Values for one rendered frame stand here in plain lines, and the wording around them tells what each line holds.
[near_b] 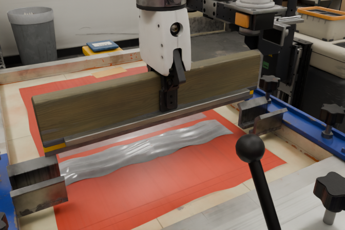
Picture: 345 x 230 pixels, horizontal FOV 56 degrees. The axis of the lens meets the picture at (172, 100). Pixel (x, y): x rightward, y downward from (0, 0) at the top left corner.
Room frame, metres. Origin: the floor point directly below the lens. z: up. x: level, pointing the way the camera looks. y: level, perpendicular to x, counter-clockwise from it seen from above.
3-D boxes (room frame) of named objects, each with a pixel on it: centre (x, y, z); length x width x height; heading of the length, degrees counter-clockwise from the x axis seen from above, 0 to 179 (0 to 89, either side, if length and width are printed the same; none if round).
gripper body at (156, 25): (0.50, 0.02, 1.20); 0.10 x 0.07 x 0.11; 29
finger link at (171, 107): (0.47, 0.00, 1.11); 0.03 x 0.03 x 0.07; 28
